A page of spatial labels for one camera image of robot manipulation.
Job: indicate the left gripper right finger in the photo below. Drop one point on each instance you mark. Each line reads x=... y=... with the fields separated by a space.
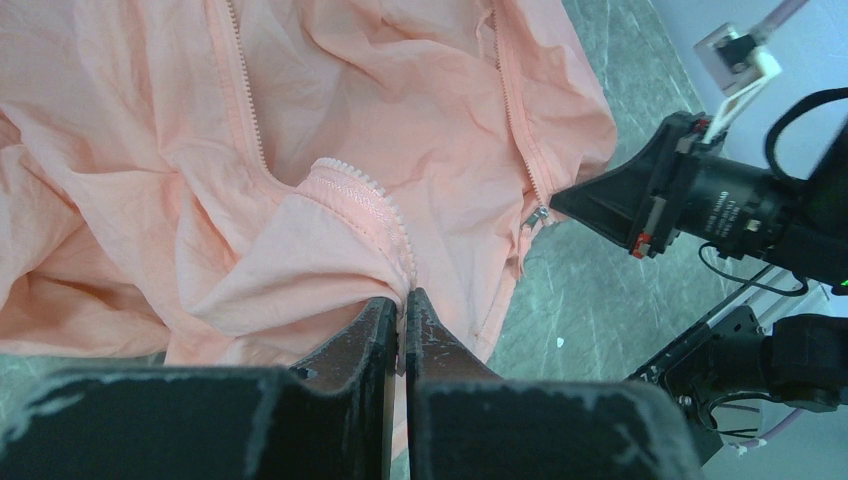
x=467 y=422

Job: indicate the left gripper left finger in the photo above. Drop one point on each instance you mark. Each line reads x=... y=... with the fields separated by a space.
x=328 y=416

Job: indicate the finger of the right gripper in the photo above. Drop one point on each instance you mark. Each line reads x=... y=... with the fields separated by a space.
x=630 y=205

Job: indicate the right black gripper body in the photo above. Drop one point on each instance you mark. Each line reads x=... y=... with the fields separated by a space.
x=741 y=209

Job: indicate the pink zip-up jacket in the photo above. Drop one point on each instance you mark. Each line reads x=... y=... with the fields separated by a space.
x=227 y=182

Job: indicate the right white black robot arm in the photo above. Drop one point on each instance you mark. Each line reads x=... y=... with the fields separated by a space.
x=807 y=356

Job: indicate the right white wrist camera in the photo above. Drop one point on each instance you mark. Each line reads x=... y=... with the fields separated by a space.
x=740 y=67

